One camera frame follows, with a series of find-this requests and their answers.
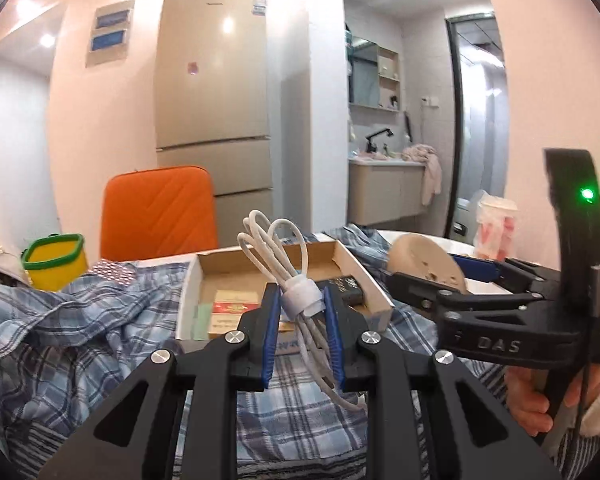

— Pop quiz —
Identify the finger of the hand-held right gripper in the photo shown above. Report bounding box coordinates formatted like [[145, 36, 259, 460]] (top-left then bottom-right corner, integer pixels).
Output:
[[380, 270, 461, 321], [452, 254, 563, 296]]

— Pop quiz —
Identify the beige cloth pile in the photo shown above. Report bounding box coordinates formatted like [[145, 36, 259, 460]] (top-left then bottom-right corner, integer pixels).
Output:
[[0, 242, 31, 286]]

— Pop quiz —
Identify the green card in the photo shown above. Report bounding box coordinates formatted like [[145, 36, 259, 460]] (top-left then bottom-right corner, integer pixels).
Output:
[[190, 302, 213, 341]]

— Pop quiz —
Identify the black faucet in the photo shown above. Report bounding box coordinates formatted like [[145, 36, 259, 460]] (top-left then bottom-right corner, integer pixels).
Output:
[[364, 128, 395, 156]]

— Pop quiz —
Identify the yellow container with green rim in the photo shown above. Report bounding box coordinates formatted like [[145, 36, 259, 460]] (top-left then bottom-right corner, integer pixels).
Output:
[[21, 233, 89, 292]]

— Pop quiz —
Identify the pink patterned cloth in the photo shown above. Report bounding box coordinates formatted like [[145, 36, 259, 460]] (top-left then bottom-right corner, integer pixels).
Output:
[[92, 260, 136, 281]]

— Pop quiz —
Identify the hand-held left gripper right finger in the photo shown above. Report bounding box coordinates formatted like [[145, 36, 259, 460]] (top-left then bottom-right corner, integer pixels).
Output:
[[324, 285, 563, 480]]

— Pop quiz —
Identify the person's right hand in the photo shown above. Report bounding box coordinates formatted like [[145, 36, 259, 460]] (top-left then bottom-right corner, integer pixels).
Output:
[[502, 362, 600, 438]]

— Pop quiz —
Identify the beige refrigerator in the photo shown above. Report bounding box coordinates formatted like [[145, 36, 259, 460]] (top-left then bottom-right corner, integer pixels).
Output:
[[154, 0, 276, 248]]

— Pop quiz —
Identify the orange quilted chair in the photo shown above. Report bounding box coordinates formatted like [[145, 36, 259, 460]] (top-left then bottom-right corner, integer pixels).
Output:
[[100, 165, 220, 262]]

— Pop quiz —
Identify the black framed glass door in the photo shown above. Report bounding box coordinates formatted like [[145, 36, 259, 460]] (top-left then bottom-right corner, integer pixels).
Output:
[[445, 10, 510, 238]]

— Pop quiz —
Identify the white charging cable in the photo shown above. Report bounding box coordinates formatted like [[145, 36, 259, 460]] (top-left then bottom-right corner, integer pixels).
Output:
[[237, 210, 368, 413]]

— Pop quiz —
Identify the red and gold cigarette pack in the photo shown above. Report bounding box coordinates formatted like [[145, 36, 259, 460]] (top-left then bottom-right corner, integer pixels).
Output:
[[207, 290, 291, 338]]

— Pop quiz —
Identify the pink towel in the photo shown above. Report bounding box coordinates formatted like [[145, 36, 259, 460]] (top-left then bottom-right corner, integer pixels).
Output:
[[402, 143, 443, 206]]

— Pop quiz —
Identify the black small box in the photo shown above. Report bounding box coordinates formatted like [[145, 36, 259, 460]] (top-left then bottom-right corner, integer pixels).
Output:
[[325, 274, 368, 306]]

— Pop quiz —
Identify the blue plaid shirt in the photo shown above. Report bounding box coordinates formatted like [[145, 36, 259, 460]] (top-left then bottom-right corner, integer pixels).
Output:
[[0, 225, 600, 480]]

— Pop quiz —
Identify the cardboard box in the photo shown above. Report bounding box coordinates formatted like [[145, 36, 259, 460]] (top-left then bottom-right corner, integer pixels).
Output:
[[175, 239, 396, 356]]

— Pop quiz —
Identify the bathroom mirror cabinet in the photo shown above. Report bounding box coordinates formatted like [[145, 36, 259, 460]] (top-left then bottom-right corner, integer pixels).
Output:
[[347, 35, 401, 110]]

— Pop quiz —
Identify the beige round disc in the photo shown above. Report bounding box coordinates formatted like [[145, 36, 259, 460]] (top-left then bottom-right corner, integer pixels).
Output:
[[387, 232, 468, 293]]

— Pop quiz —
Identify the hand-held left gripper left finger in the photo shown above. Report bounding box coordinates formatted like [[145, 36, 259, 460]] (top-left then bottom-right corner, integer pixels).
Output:
[[40, 282, 283, 480]]

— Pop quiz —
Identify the wall electrical panel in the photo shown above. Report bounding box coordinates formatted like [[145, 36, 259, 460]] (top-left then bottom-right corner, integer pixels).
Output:
[[85, 0, 136, 68]]

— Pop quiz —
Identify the bathroom vanity cabinet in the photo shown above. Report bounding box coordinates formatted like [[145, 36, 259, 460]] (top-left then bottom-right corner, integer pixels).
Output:
[[348, 156, 426, 226]]

